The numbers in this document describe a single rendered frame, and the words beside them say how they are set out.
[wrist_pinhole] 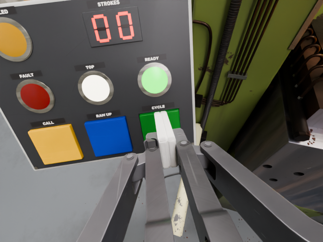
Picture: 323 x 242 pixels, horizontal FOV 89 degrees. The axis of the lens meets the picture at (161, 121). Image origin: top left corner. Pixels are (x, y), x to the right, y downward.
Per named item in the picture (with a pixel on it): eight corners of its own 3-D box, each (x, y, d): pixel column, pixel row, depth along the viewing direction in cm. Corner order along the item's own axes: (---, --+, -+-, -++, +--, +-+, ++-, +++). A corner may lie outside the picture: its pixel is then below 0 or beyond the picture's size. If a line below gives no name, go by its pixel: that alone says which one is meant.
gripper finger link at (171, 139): (167, 140, 14) (176, 139, 14) (159, 111, 20) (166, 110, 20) (170, 168, 15) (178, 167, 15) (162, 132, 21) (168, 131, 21)
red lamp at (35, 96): (49, 114, 28) (31, 96, 24) (27, 109, 29) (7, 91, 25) (60, 101, 29) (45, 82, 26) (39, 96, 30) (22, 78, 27)
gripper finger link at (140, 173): (164, 176, 13) (126, 183, 13) (158, 143, 18) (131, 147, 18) (161, 162, 12) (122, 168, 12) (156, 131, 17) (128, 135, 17)
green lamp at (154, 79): (165, 98, 28) (164, 78, 25) (141, 93, 29) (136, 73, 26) (170, 85, 30) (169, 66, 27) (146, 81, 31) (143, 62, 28)
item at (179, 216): (182, 237, 55) (183, 237, 51) (167, 232, 57) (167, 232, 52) (202, 130, 79) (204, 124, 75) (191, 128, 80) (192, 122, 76)
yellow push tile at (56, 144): (83, 159, 32) (69, 126, 30) (44, 165, 32) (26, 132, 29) (86, 154, 34) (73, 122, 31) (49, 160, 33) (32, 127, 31)
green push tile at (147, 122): (181, 144, 33) (179, 109, 30) (145, 149, 33) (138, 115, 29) (180, 139, 35) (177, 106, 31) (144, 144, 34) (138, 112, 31)
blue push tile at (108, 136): (133, 151, 33) (125, 117, 30) (95, 157, 33) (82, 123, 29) (133, 146, 35) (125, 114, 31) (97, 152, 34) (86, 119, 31)
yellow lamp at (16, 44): (25, 62, 24) (0, 31, 21) (2, 57, 25) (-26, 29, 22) (40, 50, 26) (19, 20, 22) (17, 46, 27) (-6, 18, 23)
